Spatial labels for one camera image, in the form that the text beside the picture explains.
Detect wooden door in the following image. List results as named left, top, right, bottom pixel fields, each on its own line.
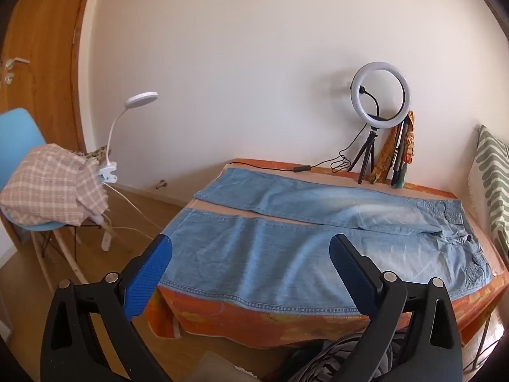
left=0, top=0, right=100, bottom=255

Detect folded grey tripod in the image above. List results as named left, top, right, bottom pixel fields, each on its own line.
left=392, top=119, right=410, bottom=186

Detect black ring light cable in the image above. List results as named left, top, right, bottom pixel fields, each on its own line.
left=227, top=121, right=374, bottom=173

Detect blue chair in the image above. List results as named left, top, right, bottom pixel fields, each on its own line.
left=0, top=108, right=116, bottom=287

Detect blue denim pants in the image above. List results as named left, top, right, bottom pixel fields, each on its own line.
left=158, top=167, right=494, bottom=312

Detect leopard print cloth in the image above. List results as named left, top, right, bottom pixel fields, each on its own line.
left=81, top=145, right=111, bottom=166

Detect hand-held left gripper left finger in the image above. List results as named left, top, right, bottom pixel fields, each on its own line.
left=40, top=234, right=173, bottom=382

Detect green white patterned cushion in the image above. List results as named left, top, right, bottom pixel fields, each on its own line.
left=467, top=124, right=509, bottom=255

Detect black mini tripod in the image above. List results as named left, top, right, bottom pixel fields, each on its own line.
left=347, top=127, right=378, bottom=184

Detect white clip lamp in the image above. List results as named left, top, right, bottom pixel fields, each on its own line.
left=97, top=92, right=159, bottom=184

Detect beige checked cloth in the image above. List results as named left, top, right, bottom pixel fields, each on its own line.
left=0, top=144, right=110, bottom=227

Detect white ring light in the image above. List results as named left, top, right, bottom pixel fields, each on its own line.
left=350, top=61, right=412, bottom=130

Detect metal door handle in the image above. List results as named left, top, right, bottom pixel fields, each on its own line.
left=5, top=58, right=30, bottom=84

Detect orange patterned scarf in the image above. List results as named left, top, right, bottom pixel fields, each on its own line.
left=372, top=111, right=416, bottom=184

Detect colourful knotted cloth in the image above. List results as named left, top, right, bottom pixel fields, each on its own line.
left=401, top=119, right=417, bottom=188

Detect black white striped fabric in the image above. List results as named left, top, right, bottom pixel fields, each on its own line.
left=286, top=332, right=402, bottom=382

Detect white lamp cable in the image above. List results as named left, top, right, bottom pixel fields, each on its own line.
left=93, top=185, right=164, bottom=253

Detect orange floral tablecloth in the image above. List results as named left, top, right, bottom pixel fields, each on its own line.
left=145, top=158, right=502, bottom=347

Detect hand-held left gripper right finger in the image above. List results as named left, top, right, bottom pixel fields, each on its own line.
left=330, top=234, right=464, bottom=382

